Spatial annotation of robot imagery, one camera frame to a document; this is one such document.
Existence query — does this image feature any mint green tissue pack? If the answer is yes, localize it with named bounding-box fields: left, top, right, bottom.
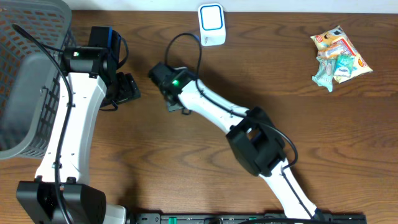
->
left=312, top=57, right=336, bottom=92

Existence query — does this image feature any grey plastic mesh basket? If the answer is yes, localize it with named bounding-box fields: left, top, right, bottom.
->
left=1, top=0, right=76, bottom=160

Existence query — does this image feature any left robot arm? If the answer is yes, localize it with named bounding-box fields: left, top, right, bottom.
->
left=16, top=26, right=141, bottom=223

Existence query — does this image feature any small orange snack packet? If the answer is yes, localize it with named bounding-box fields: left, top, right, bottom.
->
left=317, top=37, right=356, bottom=59

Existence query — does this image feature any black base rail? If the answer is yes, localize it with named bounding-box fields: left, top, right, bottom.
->
left=126, top=213, right=368, bottom=224

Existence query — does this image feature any white barcode scanner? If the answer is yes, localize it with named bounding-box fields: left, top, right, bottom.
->
left=197, top=3, right=226, bottom=47

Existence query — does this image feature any white teal Kleenex tissue pack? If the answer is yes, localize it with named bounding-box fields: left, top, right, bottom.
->
left=334, top=54, right=355, bottom=78

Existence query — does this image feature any yellow orange snack bag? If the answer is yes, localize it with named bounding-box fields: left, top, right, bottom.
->
left=310, top=26, right=373, bottom=83

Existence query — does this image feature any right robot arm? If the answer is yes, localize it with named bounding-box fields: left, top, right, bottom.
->
left=148, top=63, right=321, bottom=220

